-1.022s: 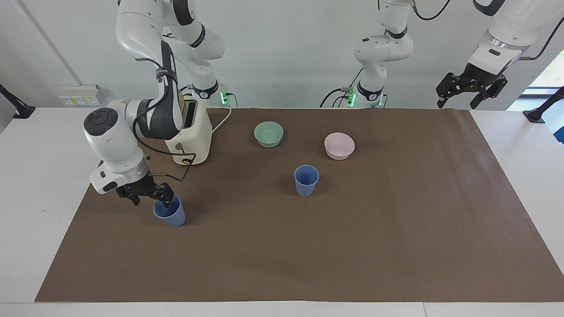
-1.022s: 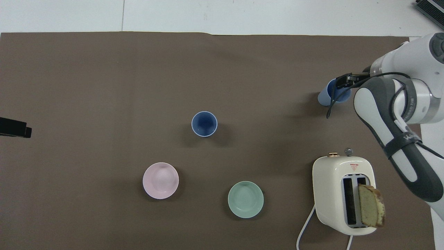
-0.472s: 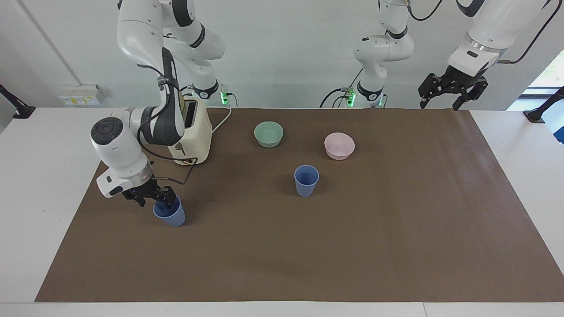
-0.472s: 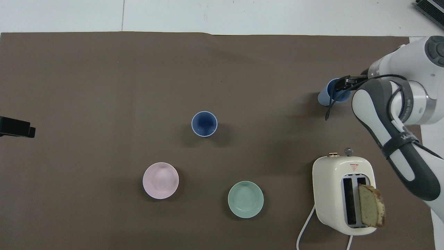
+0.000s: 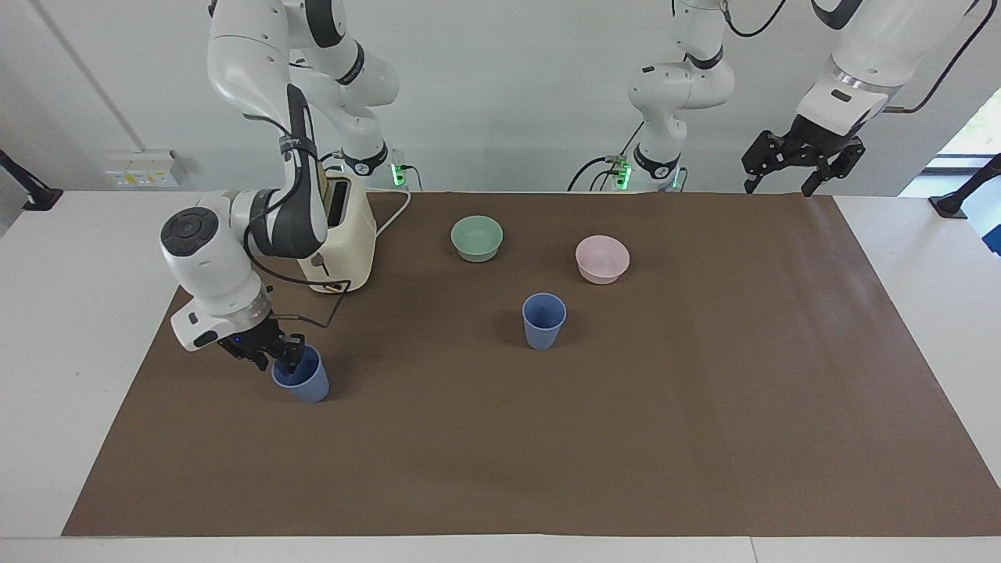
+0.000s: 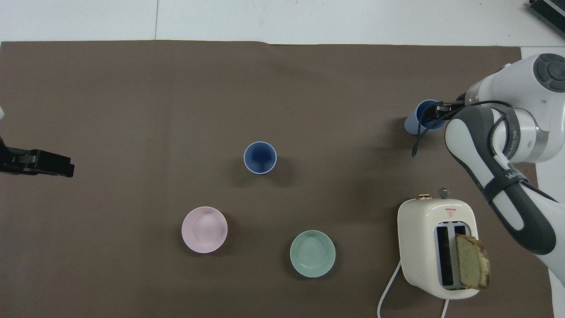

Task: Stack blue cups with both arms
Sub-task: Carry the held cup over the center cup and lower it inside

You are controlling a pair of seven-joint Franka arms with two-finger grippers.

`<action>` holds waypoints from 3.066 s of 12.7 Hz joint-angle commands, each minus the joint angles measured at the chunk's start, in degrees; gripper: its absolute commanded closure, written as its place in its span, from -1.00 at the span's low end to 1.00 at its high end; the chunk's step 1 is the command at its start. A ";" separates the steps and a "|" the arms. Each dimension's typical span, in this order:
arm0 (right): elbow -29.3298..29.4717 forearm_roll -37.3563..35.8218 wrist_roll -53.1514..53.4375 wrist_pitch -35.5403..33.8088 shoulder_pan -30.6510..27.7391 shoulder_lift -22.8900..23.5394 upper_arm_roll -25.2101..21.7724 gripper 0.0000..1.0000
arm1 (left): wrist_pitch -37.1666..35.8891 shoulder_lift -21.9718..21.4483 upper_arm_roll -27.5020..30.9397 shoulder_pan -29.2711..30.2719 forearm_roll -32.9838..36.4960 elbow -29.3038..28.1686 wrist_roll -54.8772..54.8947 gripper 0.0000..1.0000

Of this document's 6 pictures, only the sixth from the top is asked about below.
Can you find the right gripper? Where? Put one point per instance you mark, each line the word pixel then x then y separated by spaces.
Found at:
pixel 459 102

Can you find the light blue cup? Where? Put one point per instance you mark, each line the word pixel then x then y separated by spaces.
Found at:
pixel 415 123

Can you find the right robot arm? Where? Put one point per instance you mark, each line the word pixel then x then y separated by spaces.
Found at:
pixel 521 75

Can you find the cream toaster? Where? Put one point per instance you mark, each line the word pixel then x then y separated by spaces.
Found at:
pixel 419 247

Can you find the bread slice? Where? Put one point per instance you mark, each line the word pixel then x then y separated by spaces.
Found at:
pixel 472 263

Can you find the dark blue cup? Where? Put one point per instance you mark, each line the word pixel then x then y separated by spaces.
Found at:
pixel 260 157

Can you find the green bowl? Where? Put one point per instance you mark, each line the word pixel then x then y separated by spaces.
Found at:
pixel 312 254

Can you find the pink bowl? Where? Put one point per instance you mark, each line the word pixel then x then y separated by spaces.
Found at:
pixel 205 229

